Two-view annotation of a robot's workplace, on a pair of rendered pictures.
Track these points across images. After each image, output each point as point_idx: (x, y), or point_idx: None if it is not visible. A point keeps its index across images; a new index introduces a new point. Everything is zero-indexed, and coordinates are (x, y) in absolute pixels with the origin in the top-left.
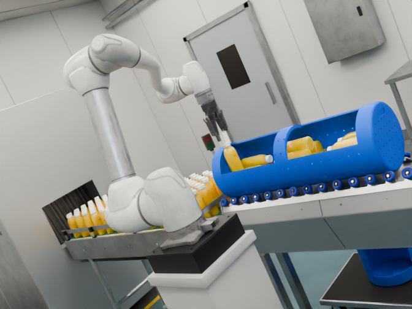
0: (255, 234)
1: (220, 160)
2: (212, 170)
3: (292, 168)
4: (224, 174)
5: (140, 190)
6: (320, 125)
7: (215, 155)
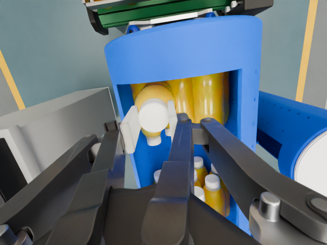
0: None
1: (123, 84)
2: (104, 49)
3: None
4: (115, 95)
5: None
6: None
7: (132, 48)
